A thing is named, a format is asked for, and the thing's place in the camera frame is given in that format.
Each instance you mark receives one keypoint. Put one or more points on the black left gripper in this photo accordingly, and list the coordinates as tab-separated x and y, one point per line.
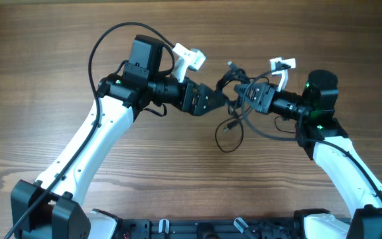
195	108

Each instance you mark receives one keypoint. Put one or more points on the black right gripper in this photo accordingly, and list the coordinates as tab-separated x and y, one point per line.
264	97

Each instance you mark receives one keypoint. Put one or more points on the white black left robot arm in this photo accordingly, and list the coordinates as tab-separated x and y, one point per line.
155	73

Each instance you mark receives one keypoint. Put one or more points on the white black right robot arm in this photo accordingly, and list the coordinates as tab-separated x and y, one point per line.
325	141

